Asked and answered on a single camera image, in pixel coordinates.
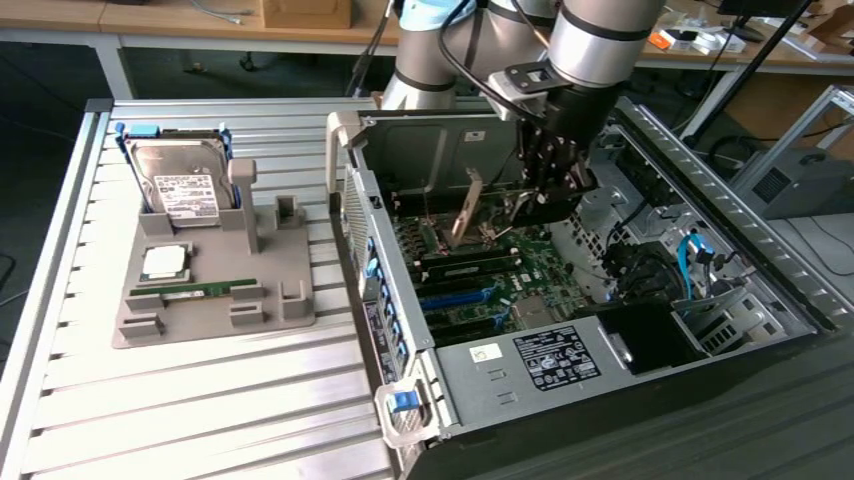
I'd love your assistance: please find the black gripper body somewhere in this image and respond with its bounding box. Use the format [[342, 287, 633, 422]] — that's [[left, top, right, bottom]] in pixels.
[[538, 82, 627, 152]]

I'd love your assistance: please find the graphics card with metal bracket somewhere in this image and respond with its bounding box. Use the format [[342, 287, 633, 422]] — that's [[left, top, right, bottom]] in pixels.
[[450, 168, 579, 249]]

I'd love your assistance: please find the silver perforated drive cage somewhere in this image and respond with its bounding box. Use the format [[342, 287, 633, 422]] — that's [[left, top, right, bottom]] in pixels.
[[566, 149, 675, 281]]

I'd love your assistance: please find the open socket cover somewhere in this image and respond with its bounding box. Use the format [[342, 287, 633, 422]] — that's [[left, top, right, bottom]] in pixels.
[[478, 219, 528, 244]]

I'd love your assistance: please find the green motherboard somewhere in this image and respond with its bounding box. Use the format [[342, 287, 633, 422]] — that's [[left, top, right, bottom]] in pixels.
[[390, 197, 602, 346]]

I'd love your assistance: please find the open PC case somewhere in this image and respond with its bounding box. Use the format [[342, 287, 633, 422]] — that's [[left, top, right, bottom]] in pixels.
[[324, 97, 843, 480]]

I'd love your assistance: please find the CPU socket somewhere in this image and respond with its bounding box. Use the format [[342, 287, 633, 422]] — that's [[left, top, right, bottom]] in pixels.
[[426, 212, 488, 254]]

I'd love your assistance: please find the installed RAM stick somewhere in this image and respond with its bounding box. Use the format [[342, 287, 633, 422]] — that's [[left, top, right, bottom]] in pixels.
[[418, 258, 523, 285]]

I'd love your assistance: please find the small white box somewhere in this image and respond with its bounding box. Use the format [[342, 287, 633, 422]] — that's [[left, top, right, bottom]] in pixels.
[[690, 30, 747, 55]]

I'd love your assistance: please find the black monitor stand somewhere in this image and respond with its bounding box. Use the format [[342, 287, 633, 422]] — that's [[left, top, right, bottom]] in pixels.
[[717, 0, 767, 42]]

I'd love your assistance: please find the blue expansion slot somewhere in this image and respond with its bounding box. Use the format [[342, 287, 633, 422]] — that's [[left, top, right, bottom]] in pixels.
[[418, 287, 499, 311]]

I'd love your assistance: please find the wooden desk with clutter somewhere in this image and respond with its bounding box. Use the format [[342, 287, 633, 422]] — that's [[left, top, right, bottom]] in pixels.
[[633, 0, 854, 101]]

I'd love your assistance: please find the black slanted pole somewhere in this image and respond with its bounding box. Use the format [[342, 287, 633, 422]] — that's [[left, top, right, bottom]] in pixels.
[[678, 0, 817, 149]]

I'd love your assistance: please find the grey computer tower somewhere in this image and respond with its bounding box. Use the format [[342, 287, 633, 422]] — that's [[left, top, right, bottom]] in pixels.
[[730, 144, 854, 221]]

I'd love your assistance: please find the folded brown cardboard piece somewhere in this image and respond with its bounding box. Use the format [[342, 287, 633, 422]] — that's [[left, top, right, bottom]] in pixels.
[[803, 2, 854, 56]]

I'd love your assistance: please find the silver disk bay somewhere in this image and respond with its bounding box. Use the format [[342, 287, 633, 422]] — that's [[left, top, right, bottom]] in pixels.
[[673, 289, 819, 357]]

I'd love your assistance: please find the plain cardboard box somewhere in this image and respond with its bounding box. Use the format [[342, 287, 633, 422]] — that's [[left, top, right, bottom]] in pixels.
[[259, 0, 354, 30]]

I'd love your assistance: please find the grey power supply unit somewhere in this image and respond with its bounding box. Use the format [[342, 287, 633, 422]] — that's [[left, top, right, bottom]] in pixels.
[[431, 319, 634, 437]]

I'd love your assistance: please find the hard disk in blue caddy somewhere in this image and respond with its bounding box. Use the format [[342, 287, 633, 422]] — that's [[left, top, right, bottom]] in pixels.
[[113, 121, 243, 229]]

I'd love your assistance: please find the green RAM stick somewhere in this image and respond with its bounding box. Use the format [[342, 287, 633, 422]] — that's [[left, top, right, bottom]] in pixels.
[[128, 278, 259, 301]]

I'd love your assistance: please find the grey parts rack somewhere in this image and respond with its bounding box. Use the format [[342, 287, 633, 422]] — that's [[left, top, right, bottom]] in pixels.
[[109, 158, 319, 350]]

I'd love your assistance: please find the CPU with silver lid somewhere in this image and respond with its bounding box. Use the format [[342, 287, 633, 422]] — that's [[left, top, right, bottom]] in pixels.
[[139, 244, 196, 282]]

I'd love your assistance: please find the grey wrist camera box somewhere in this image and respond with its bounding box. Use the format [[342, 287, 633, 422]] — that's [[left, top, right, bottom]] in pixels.
[[486, 62, 559, 122]]

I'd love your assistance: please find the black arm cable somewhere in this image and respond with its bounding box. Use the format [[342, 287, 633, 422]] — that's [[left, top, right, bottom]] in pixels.
[[436, 0, 535, 119]]

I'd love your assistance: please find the black wire bundle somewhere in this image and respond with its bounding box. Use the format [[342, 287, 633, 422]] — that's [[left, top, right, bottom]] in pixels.
[[596, 239, 679, 304]]

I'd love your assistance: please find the blue wire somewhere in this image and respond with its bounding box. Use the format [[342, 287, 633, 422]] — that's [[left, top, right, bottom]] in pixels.
[[677, 232, 715, 301]]

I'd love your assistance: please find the aluminium profile frame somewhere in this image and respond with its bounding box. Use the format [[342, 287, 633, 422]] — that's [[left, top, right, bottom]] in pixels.
[[786, 83, 854, 151]]

